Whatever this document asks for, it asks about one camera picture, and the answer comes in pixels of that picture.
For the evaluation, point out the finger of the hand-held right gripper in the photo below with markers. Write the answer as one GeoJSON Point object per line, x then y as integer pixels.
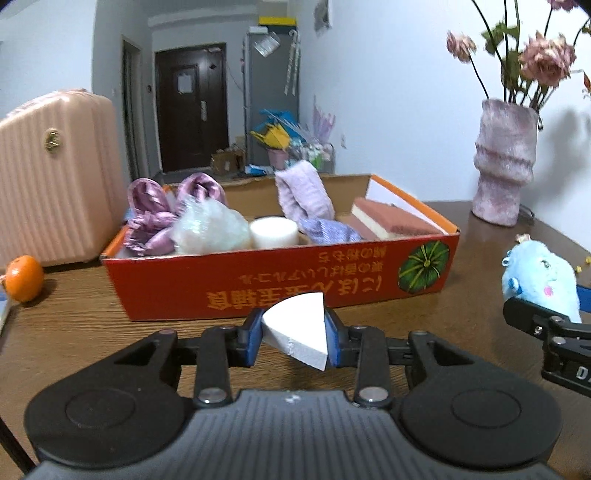
{"type": "Point", "coordinates": [585, 297]}
{"type": "Point", "coordinates": [526, 314]}

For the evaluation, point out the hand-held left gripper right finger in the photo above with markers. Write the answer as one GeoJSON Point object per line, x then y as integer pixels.
{"type": "Point", "coordinates": [333, 337]}

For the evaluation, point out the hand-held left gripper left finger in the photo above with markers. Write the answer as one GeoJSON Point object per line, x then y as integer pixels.
{"type": "Point", "coordinates": [251, 337]}

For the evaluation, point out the white foam wedge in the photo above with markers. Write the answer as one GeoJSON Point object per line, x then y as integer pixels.
{"type": "Point", "coordinates": [298, 327]}

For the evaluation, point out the light blue plush toy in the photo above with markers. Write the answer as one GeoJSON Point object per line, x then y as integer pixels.
{"type": "Point", "coordinates": [540, 272]}

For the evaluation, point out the orange cardboard box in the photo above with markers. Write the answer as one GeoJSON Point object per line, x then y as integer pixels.
{"type": "Point", "coordinates": [277, 281]}

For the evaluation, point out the white foam cylinder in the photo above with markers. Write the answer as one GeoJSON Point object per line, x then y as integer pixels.
{"type": "Point", "coordinates": [274, 233]}

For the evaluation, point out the clear plastic bag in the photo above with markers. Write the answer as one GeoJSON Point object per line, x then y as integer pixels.
{"type": "Point", "coordinates": [207, 228]}
{"type": "Point", "coordinates": [267, 44]}

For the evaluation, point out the pink sponge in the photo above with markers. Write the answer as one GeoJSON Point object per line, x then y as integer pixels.
{"type": "Point", "coordinates": [392, 219]}

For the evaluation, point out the lavender towel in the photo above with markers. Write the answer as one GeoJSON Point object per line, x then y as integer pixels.
{"type": "Point", "coordinates": [302, 194]}

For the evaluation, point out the purple satin scrunchie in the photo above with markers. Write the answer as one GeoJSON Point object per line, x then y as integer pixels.
{"type": "Point", "coordinates": [203, 189]}
{"type": "Point", "coordinates": [147, 207]}

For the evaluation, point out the yellow petal crumbs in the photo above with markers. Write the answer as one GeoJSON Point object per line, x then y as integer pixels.
{"type": "Point", "coordinates": [585, 263]}

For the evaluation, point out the pink textured vase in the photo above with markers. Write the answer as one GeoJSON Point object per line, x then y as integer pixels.
{"type": "Point", "coordinates": [503, 161]}

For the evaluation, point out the blue and white packet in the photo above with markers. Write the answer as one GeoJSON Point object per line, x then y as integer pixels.
{"type": "Point", "coordinates": [258, 169]}

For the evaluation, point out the brown cardboard box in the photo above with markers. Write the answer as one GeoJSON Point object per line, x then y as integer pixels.
{"type": "Point", "coordinates": [226, 162]}

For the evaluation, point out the pink bucket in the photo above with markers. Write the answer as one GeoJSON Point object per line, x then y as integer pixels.
{"type": "Point", "coordinates": [278, 158]}

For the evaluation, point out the white trolley rack with bottles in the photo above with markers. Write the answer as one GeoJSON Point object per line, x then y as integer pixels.
{"type": "Point", "coordinates": [316, 154]}

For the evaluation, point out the yellow bag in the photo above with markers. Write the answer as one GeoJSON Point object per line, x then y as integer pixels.
{"type": "Point", "coordinates": [272, 137]}

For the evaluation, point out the dark brown entrance door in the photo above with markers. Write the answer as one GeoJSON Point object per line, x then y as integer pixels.
{"type": "Point", "coordinates": [207, 129]}

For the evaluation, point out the purple wing decoration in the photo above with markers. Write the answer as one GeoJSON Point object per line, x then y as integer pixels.
{"type": "Point", "coordinates": [323, 122]}

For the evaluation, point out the orange fruit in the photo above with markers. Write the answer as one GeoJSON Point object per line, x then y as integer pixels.
{"type": "Point", "coordinates": [25, 279]}

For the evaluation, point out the dried pink roses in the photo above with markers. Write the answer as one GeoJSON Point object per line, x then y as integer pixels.
{"type": "Point", "coordinates": [547, 62]}

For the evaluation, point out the grey refrigerator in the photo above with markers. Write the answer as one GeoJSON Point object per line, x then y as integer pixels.
{"type": "Point", "coordinates": [268, 92]}

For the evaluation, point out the pink ribbed suitcase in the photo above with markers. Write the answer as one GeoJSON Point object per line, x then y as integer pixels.
{"type": "Point", "coordinates": [55, 184]}

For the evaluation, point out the blue tissue pack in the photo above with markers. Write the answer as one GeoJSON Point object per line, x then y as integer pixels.
{"type": "Point", "coordinates": [3, 314]}

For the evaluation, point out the grey side door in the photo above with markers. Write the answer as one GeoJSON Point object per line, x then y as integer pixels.
{"type": "Point", "coordinates": [134, 110]}

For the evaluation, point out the white paper notice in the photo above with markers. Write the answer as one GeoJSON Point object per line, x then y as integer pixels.
{"type": "Point", "coordinates": [184, 83]}

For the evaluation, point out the white folded umbrella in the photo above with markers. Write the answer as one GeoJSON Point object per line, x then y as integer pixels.
{"type": "Point", "coordinates": [292, 64]}

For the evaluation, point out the yellow and black box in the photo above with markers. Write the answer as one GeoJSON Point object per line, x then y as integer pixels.
{"type": "Point", "coordinates": [277, 21]}

